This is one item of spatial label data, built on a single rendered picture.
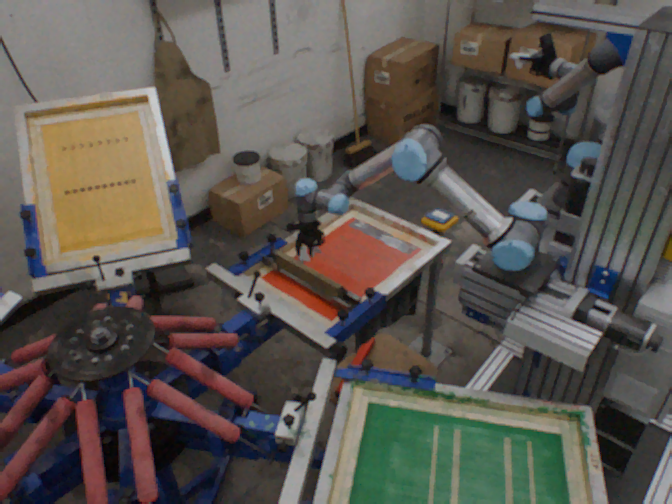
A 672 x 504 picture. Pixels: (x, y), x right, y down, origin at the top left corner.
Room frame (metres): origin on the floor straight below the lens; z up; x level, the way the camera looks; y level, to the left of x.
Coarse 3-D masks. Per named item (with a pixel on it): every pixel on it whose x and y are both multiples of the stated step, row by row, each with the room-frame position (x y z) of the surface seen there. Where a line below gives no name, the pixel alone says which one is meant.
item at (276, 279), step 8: (344, 224) 2.24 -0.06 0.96; (336, 232) 2.18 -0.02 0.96; (344, 232) 2.18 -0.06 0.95; (360, 232) 2.17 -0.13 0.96; (328, 240) 2.12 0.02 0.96; (320, 248) 2.06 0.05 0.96; (296, 256) 2.01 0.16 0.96; (312, 264) 1.95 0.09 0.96; (320, 264) 1.94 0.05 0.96; (272, 272) 1.90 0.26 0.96; (320, 272) 1.89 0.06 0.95; (328, 272) 1.89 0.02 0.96; (264, 280) 1.85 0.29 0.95; (272, 280) 1.85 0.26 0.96; (280, 280) 1.84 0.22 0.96; (288, 280) 1.84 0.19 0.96; (280, 288) 1.79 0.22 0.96; (288, 288) 1.79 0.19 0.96; (296, 288) 1.79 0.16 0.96; (304, 288) 1.79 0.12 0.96; (296, 296) 1.74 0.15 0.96
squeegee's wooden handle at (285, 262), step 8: (280, 256) 1.88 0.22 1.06; (288, 256) 1.87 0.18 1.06; (280, 264) 1.88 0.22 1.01; (288, 264) 1.84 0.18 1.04; (296, 264) 1.82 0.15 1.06; (304, 264) 1.81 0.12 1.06; (288, 272) 1.85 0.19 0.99; (296, 272) 1.81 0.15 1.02; (304, 272) 1.78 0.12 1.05; (312, 272) 1.76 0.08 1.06; (304, 280) 1.78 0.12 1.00; (312, 280) 1.75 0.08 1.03; (320, 280) 1.72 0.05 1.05; (328, 280) 1.71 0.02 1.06; (320, 288) 1.72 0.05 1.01; (328, 288) 1.69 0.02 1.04; (336, 288) 1.66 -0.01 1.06; (336, 296) 1.66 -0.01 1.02
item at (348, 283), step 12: (396, 264) 1.92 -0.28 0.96; (336, 276) 1.86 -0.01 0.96; (372, 276) 1.85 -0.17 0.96; (384, 276) 1.85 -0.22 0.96; (348, 288) 1.78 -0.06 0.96; (360, 288) 1.77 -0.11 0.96; (300, 300) 1.71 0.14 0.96; (312, 300) 1.71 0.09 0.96; (324, 300) 1.71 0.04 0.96; (324, 312) 1.64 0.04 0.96; (336, 312) 1.64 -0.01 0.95
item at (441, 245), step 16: (352, 208) 2.38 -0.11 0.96; (368, 208) 2.32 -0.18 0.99; (320, 224) 2.21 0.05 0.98; (400, 224) 2.18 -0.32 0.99; (288, 240) 2.08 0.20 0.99; (432, 240) 2.05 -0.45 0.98; (448, 240) 2.04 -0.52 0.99; (432, 256) 1.93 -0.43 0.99; (416, 272) 1.84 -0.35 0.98; (256, 288) 1.76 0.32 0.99; (384, 288) 1.73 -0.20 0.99; (400, 288) 1.76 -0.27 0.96; (288, 304) 1.65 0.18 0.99
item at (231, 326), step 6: (240, 312) 1.57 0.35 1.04; (246, 312) 1.56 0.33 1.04; (234, 318) 1.53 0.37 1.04; (240, 318) 1.53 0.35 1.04; (246, 318) 1.53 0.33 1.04; (252, 318) 1.53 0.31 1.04; (264, 318) 1.57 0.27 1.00; (222, 324) 1.50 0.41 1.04; (228, 324) 1.50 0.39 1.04; (234, 324) 1.50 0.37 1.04; (240, 324) 1.50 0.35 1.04; (246, 324) 1.51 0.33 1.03; (222, 330) 1.49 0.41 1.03; (228, 330) 1.47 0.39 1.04; (234, 330) 1.47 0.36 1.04; (240, 330) 1.49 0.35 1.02; (246, 330) 1.51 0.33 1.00; (240, 336) 1.48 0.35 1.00
